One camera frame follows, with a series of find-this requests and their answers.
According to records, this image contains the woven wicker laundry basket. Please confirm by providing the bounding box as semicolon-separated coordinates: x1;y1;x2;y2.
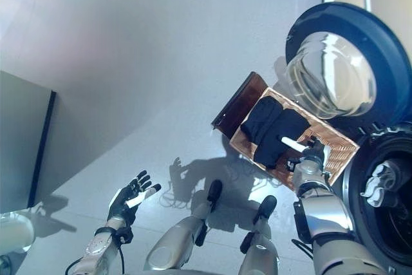
229;86;361;192

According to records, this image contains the black garment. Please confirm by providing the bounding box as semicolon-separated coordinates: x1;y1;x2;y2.
254;109;312;169
240;96;284;142

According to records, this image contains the grey board with dark edge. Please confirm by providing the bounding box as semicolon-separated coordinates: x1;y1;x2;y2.
0;70;57;214

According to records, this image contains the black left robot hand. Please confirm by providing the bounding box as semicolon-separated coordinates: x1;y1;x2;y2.
107;169;163;227

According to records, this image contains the silver left robot leg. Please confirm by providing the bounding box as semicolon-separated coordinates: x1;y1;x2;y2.
146;179;223;271

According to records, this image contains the brown glossy curved stand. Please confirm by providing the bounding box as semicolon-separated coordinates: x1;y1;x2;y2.
211;71;270;136

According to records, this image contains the silver robot leg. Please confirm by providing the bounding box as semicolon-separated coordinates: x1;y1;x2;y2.
146;179;223;271
239;194;279;275

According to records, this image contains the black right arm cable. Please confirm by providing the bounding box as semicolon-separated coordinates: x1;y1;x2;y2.
291;238;315;260

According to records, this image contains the grey front-load washing machine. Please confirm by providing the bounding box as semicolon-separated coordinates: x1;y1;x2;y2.
341;120;412;275

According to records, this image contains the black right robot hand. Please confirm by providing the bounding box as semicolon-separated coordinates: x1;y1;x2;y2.
281;136;331;164

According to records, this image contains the silver right robot leg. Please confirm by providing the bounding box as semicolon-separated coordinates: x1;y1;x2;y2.
239;194;279;275

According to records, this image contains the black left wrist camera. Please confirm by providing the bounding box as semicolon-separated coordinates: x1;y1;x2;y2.
117;226;133;244

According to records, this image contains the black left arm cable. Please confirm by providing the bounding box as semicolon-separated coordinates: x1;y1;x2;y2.
66;242;126;275

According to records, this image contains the white rounded floor object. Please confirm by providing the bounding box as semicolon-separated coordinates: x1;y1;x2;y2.
0;212;35;253

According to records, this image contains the white garment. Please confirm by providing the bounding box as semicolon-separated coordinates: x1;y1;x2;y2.
360;158;406;208

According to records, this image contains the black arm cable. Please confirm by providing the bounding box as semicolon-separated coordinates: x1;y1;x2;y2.
291;238;315;260
66;242;126;275

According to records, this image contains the round glass washer door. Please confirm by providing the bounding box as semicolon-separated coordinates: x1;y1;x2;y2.
285;3;409;128

